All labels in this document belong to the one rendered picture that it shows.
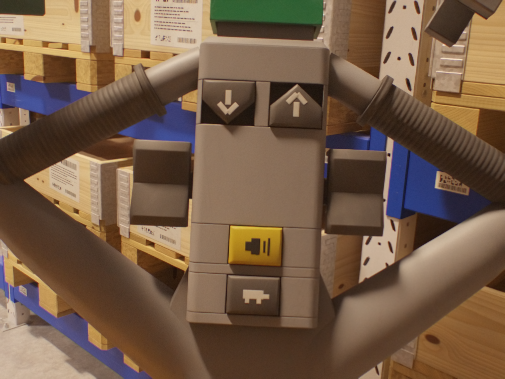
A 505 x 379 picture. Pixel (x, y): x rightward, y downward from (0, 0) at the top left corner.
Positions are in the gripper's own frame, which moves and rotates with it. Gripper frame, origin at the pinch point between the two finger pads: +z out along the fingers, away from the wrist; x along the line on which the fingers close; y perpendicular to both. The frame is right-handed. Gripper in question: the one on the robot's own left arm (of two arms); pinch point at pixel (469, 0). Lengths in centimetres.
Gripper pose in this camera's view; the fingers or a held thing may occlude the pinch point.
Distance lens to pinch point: 48.9
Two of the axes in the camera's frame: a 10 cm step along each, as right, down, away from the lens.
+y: 8.5, 5.3, -0.1
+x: 0.0, 0.2, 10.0
